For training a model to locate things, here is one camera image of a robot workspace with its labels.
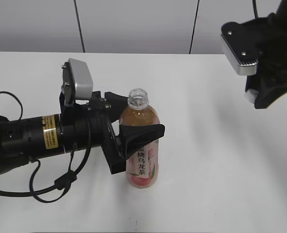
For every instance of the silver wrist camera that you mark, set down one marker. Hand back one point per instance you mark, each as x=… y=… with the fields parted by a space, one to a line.
x=77 y=82
x=239 y=48

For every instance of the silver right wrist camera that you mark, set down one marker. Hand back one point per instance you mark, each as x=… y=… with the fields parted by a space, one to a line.
x=239 y=48

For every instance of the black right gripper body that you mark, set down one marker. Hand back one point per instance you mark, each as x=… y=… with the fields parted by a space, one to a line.
x=263 y=47

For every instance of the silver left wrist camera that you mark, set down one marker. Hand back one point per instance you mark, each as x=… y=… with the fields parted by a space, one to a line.
x=77 y=82

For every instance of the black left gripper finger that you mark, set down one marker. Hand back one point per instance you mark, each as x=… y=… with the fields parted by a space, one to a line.
x=133 y=138
x=117 y=105

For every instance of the peach oolong tea bottle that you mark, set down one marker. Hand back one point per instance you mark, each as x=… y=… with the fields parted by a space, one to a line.
x=142 y=166

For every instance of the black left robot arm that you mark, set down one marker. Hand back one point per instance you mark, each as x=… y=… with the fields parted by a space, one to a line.
x=31 y=138

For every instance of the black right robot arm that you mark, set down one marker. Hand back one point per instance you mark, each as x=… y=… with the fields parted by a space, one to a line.
x=273 y=42

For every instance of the white bottle cap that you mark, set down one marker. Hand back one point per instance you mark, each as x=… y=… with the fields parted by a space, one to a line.
x=251 y=95

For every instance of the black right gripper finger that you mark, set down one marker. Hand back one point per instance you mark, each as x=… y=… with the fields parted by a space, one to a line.
x=270 y=88

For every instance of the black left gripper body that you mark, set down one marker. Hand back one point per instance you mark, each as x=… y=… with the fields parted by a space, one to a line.
x=88 y=126

